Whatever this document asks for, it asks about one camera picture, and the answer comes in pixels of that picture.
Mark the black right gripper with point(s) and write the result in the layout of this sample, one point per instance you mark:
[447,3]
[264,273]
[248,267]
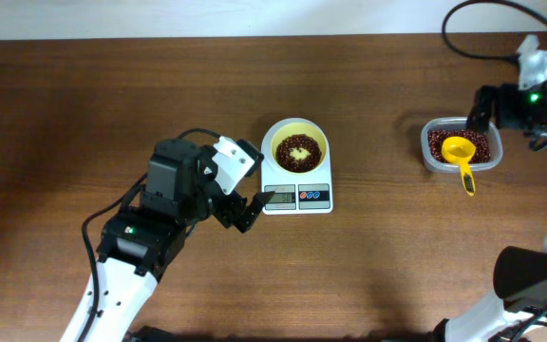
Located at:
[505,95]

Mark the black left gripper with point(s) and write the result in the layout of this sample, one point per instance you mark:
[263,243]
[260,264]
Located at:
[226,214]

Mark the orange plastic scoop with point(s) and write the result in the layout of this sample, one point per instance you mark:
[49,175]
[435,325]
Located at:
[460,151]

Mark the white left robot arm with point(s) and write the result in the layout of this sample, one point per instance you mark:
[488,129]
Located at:
[135,250]

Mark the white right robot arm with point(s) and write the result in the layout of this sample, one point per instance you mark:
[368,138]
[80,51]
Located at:
[517,303]

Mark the white digital kitchen scale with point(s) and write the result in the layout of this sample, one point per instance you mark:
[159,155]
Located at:
[295,194]

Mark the adzuki beans in bowl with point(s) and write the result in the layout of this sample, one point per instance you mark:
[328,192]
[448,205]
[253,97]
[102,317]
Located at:
[298,153]

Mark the yellow plastic bowl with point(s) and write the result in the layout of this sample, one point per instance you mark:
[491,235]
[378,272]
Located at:
[294,128]

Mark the red adzuki beans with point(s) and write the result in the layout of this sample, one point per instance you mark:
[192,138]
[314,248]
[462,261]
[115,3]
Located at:
[436,138]

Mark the clear plastic container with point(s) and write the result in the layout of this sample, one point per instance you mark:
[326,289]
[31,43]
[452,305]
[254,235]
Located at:
[456,123]

